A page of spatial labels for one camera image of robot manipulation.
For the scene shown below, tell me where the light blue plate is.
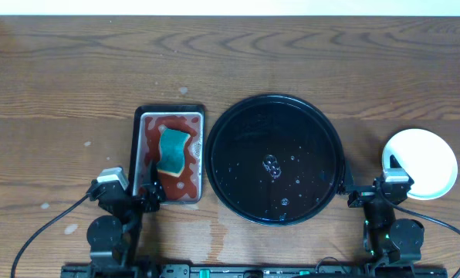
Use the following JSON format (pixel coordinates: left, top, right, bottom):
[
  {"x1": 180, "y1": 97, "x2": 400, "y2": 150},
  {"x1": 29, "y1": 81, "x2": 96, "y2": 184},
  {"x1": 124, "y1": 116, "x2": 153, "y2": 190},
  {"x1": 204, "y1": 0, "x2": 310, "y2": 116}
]
[{"x1": 381, "y1": 128, "x2": 458, "y2": 201}]

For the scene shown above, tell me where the green and yellow sponge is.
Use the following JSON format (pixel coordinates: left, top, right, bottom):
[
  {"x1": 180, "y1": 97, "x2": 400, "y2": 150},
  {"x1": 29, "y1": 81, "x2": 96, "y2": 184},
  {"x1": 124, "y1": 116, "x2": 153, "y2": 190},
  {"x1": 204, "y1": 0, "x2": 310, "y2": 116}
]
[{"x1": 157, "y1": 128, "x2": 191, "y2": 178}]

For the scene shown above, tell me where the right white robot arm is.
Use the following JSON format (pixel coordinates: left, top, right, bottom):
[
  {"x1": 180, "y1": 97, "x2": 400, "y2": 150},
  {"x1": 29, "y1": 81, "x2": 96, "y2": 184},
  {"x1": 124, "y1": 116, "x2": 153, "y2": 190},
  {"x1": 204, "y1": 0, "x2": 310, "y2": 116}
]
[{"x1": 338, "y1": 157, "x2": 424, "y2": 277}]

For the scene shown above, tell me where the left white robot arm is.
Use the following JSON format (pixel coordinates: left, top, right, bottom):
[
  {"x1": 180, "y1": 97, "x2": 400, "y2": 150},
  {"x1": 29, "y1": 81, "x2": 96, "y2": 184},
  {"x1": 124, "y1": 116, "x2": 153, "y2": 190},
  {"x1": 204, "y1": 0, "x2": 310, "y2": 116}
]
[{"x1": 86, "y1": 164, "x2": 166, "y2": 277}]

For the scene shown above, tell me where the rectangular tray with red water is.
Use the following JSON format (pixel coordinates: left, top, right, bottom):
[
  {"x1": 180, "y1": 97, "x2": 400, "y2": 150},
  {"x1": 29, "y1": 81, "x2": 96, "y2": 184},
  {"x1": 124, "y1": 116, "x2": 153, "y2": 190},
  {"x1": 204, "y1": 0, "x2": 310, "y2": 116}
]
[{"x1": 129, "y1": 104, "x2": 205, "y2": 203}]

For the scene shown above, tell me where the round black serving tray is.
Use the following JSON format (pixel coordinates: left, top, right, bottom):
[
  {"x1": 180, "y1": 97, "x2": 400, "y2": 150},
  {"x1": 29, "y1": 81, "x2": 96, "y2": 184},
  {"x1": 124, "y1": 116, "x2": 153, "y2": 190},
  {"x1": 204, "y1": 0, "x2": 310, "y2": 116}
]
[{"x1": 205, "y1": 95, "x2": 346, "y2": 226}]

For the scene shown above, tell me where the left black cable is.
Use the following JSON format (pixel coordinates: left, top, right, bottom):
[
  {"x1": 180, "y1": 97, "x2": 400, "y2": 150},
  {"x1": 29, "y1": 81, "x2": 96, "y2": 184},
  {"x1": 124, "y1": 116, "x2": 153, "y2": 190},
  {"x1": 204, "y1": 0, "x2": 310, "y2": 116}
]
[{"x1": 9, "y1": 192, "x2": 94, "y2": 278}]

